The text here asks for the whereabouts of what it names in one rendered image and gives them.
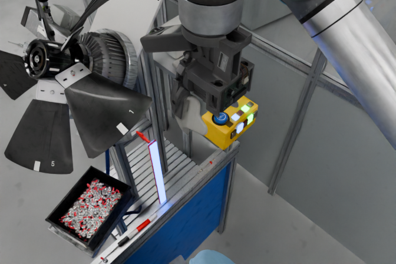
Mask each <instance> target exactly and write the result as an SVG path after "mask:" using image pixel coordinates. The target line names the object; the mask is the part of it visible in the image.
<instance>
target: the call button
mask: <svg viewBox="0 0 396 264"><path fill-rule="evenodd" d="M227 117H228V116H227V114H226V113H224V112H222V113H220V116H219V118H217V117H216V116H214V120H215V122H217V123H219V124H223V123H225V122H227Z"/></svg>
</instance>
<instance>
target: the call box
mask: <svg viewBox="0 0 396 264"><path fill-rule="evenodd" d="M250 101H251V100H250V99H248V98H246V97H245V96H243V97H241V98H240V99H239V100H238V103H239V106H238V108H235V107H232V106H230V107H228V108H227V109H226V110H225V111H224V113H226V114H227V116H228V117H227V122H228V121H231V122H232V123H233V125H232V126H231V127H230V128H229V127H228V126H226V125H225V124H226V123H227V122H225V123H223V124H219V123H217V122H215V117H214V115H213V114H212V113H211V112H209V111H208V112H207V113H206V114H204V115H203V116H202V119H203V121H204V123H205V124H206V125H207V129H208V131H207V134H206V135H204V136H206V137H207V138H208V139H209V140H211V141H212V142H214V143H215V144H216V145H217V146H219V147H220V148H221V149H222V150H225V149H226V148H227V147H229V146H230V145H231V144H232V143H233V142H234V141H235V140H236V139H237V138H238V137H239V136H240V135H242V134H243V133H244V132H245V131H246V130H247V129H248V128H249V127H250V126H251V125H252V124H253V123H254V122H255V119H256V118H254V119H253V120H252V121H251V122H250V123H249V124H248V125H247V126H246V127H245V128H243V130H241V131H240V132H239V133H237V128H238V126H239V125H240V124H242V123H243V122H244V121H245V120H246V119H247V118H248V117H249V116H250V115H251V114H253V113H254V112H255V111H256V110H258V105H257V104H256V103H254V102H253V101H251V102H252V103H254V105H253V106H252V107H251V108H250V107H249V109H248V110H247V112H245V111H243V110H242V107H243V106H247V105H246V104H247V103H248V102H250ZM247 107H248V106H247ZM239 110H242V111H243V112H245V113H244V114H243V115H242V116H239V115H238V114H236V113H237V112H238V111H239ZM234 114H236V115H238V116H239V118H238V119H237V120H236V121H235V120H234V119H232V116H233V115H234ZM234 129H236V135H235V136H234V137H233V138H232V139H230V134H231V132H232V131H233V130H234Z"/></svg>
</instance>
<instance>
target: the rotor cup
mask: <svg viewBox="0 0 396 264"><path fill-rule="evenodd" d="M64 43H65V42H64ZM64 43H62V42H57V41H51V40H47V39H41V38H36V39H33V40H32V41H31V42H30V43H29V45H28V47H27V50H26V52H25V68H26V71H27V73H28V75H29V76H30V77H31V78H33V79H35V80H44V81H55V76H56V75H57V74H59V73H61V72H63V71H64V70H66V69H68V68H69V67H72V66H73V65H75V64H77V63H79V62H80V63H82V64H84V65H85V66H86V67H87V68H88V55H87V52H86V50H85V48H84V46H83V45H82V44H81V43H80V42H77V43H76V44H74V43H73V44H71V45H70V46H69V47H68V48H67V49H66V50H65V51H64V52H62V53H61V48H62V46H63V45H64ZM48 44H55V45H58V47H55V46H51V45H48ZM36 55H38V56H39V62H35V56H36ZM50 68H56V69H60V70H59V71H50Z"/></svg>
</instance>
